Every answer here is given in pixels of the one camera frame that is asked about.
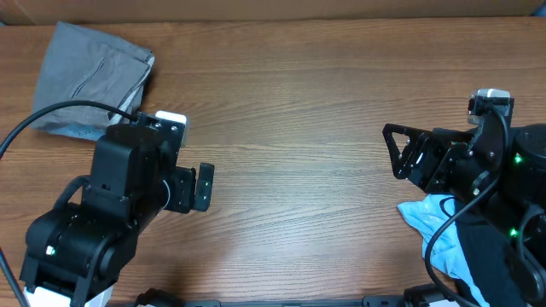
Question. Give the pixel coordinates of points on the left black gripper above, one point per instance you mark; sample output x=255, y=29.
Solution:
x=181, y=197

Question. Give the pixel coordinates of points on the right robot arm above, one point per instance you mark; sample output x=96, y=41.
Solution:
x=483, y=218

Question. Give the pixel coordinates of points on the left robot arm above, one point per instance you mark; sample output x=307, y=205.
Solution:
x=76, y=251

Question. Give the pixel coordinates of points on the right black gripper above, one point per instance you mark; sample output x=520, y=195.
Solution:
x=446, y=147

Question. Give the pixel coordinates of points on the light blue garment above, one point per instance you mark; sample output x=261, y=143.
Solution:
x=426, y=216

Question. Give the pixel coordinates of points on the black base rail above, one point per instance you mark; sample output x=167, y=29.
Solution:
x=420, y=296

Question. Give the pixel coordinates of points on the grey cotton shorts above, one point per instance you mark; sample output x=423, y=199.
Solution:
x=82, y=64

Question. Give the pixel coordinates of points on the black garment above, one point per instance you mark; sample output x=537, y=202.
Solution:
x=482, y=248

